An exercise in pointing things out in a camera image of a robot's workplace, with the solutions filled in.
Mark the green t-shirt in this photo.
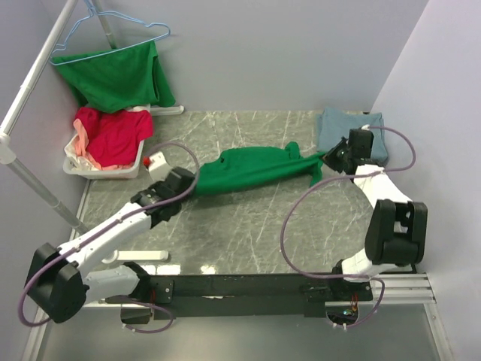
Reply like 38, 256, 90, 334
193, 141, 325, 196
52, 41, 176, 114

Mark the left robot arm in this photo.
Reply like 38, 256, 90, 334
20, 167, 198, 323

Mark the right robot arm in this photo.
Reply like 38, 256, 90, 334
323, 125, 428, 300

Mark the folded blue-grey t-shirt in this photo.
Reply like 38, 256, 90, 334
316, 108, 389, 165

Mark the white laundry basket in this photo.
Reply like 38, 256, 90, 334
62, 105, 152, 180

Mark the red t-shirt in basket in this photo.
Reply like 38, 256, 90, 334
74, 107, 153, 170

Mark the pink garment in basket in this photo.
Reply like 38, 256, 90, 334
73, 118, 101, 170

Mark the black base beam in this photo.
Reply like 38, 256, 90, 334
104, 273, 377, 320

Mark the green t-shirt on hanger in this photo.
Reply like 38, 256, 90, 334
52, 41, 176, 114

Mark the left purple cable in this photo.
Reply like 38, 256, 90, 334
17, 141, 201, 335

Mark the purple cable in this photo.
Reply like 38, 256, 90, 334
17, 141, 201, 335
280, 124, 417, 332

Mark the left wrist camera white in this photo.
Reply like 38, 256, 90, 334
143, 151, 172, 182

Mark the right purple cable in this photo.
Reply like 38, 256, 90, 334
280, 124, 417, 332

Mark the aluminium rail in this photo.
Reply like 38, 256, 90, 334
23, 273, 454, 360

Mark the white clothes rack frame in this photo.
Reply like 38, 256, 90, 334
1, 1, 185, 264

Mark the blue wire hanger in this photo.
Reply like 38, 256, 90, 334
49, 1, 171, 66

